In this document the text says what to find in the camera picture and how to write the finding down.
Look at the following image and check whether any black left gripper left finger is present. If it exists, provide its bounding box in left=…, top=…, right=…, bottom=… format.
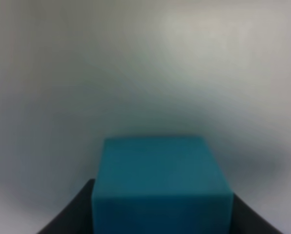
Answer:
left=39, top=179, right=95, bottom=234

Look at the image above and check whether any blue cube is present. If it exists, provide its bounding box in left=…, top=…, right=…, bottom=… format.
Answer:
left=91, top=136, right=233, bottom=234

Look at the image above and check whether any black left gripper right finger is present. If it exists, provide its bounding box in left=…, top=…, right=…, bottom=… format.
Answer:
left=229, top=194, right=282, bottom=234

